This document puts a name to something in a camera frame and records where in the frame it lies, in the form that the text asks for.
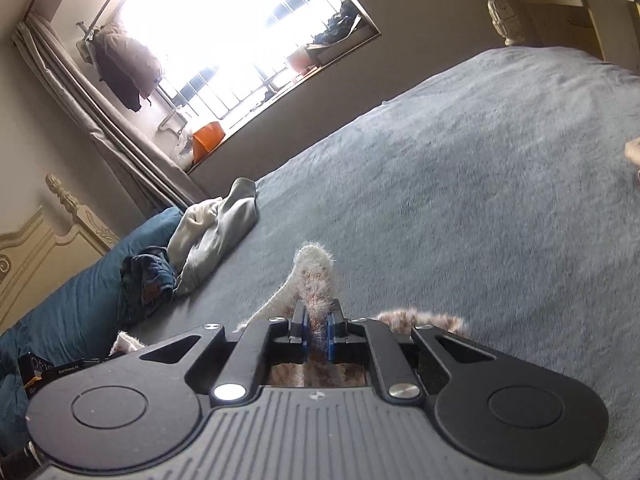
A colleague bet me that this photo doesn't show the orange bag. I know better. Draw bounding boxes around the orange bag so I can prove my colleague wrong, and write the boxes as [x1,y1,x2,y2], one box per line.
[191,121,226,164]

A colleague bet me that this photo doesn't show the blue pillow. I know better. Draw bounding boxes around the blue pillow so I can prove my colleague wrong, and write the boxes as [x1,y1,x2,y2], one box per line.
[0,206,185,457]

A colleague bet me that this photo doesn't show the cardboard box of dark clothes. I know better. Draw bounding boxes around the cardboard box of dark clothes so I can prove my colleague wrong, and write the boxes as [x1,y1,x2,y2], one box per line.
[304,0,379,64]

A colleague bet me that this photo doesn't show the pink pot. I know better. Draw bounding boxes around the pink pot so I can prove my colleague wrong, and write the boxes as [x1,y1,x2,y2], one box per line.
[287,50,312,75]

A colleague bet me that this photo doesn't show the grey curtain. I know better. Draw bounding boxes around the grey curtain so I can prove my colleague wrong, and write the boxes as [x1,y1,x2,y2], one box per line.
[11,12,212,217]

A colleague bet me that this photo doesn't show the white plastic bag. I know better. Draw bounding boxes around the white plastic bag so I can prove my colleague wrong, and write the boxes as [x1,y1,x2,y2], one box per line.
[172,127,197,169]

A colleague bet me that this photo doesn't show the grey sweatshirt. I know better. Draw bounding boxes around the grey sweatshirt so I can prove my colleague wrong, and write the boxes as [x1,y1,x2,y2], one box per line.
[167,177,260,297]

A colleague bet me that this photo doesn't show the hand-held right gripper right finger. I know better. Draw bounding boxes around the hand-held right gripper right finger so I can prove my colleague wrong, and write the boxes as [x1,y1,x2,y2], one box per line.
[324,299,497,404]

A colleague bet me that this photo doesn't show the pink houndstooth wool coat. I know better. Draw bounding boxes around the pink houndstooth wool coat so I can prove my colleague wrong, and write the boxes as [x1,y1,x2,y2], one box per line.
[109,241,474,389]

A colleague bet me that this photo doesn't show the cream carved bedpost finial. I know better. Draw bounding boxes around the cream carved bedpost finial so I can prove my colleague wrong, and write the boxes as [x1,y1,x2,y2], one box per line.
[487,0,526,47]

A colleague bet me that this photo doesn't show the blue jeans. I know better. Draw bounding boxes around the blue jeans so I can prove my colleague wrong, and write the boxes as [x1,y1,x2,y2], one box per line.
[119,247,179,324]

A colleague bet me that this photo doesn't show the cream carved headboard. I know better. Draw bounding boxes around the cream carved headboard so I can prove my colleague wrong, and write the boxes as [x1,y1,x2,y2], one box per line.
[0,174,122,334]

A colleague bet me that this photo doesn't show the metal window grille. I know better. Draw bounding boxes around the metal window grille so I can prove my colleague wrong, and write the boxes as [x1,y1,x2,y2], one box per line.
[155,0,352,122]

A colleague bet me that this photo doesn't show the hanging dark clothes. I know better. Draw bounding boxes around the hanging dark clothes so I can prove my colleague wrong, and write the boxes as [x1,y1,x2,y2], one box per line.
[89,16,167,114]

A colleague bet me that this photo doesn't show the cream wooden shelf unit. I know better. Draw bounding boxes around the cream wooden shelf unit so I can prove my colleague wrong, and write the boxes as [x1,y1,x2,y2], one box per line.
[516,0,640,74]

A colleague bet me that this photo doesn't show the cream white garment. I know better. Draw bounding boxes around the cream white garment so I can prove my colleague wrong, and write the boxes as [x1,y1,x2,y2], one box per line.
[167,199,224,262]

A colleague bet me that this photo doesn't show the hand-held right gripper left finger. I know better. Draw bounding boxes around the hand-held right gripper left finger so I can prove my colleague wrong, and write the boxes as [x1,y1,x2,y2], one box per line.
[139,300,311,407]

